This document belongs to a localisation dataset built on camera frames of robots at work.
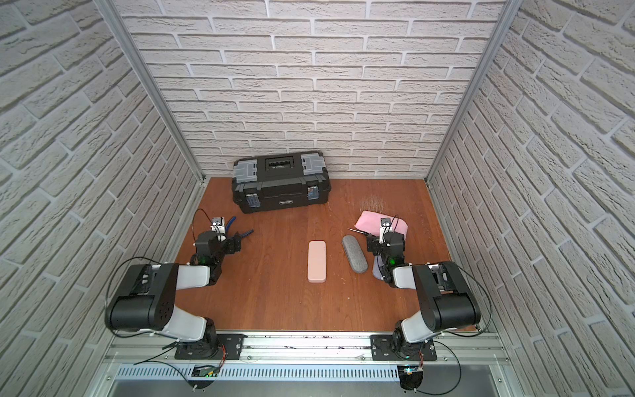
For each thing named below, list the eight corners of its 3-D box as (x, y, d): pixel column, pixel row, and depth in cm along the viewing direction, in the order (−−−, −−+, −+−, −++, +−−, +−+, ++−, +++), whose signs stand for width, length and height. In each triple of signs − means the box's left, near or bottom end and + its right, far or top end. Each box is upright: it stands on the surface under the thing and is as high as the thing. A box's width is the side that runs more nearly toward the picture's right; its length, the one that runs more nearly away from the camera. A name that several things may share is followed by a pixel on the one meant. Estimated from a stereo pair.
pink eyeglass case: (306, 283, 89) (306, 280, 86) (308, 244, 99) (308, 241, 96) (326, 283, 89) (326, 280, 86) (326, 244, 99) (326, 241, 96)
